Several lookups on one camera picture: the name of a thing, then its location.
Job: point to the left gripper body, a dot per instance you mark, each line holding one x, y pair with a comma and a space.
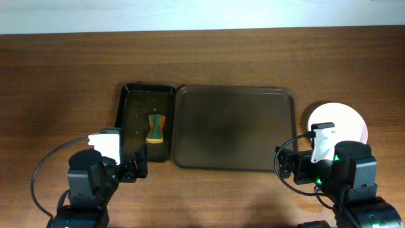
129, 168

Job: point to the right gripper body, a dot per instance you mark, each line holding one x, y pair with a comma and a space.
297, 166

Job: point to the orange green scrub sponge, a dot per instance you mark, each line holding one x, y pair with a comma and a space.
156, 125

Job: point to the white plate top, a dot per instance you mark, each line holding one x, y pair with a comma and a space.
349, 124

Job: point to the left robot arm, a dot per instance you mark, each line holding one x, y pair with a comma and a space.
93, 179

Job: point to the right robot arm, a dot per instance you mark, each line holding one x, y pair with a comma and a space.
348, 180

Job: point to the black water tray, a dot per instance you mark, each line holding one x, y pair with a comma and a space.
137, 102

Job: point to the brown serving tray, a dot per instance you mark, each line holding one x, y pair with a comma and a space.
231, 127

